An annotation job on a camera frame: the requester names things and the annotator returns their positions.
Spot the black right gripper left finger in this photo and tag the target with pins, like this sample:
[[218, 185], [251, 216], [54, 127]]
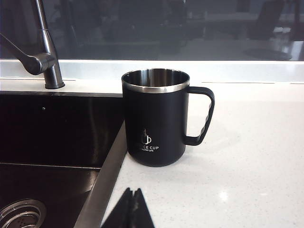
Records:
[[122, 213]]

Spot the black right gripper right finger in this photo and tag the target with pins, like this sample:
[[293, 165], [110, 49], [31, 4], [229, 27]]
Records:
[[141, 213]]

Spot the black steel mug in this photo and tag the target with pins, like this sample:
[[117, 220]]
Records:
[[154, 118]]

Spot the steel sink drain strainer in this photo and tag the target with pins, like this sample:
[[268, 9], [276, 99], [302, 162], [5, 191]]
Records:
[[21, 216]]

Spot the black sink basin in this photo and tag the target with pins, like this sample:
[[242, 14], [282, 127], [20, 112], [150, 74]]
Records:
[[59, 130]]

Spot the stainless steel faucet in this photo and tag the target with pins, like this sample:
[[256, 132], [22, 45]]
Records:
[[49, 42]]

